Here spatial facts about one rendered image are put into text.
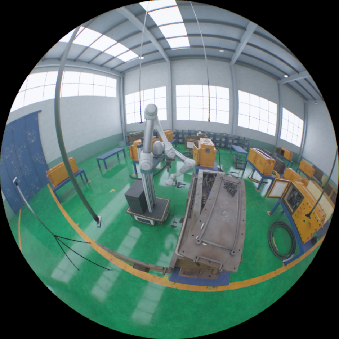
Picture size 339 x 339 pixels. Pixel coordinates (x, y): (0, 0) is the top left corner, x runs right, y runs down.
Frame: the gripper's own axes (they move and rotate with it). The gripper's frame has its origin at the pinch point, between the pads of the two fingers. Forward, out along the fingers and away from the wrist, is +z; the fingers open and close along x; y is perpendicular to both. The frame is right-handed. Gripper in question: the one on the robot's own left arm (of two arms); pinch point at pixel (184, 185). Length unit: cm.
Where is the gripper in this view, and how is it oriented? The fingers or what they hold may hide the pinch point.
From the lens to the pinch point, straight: 194.0
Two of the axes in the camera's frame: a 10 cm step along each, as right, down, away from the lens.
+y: 0.7, 7.9, 6.0
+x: -2.9, 6.0, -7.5
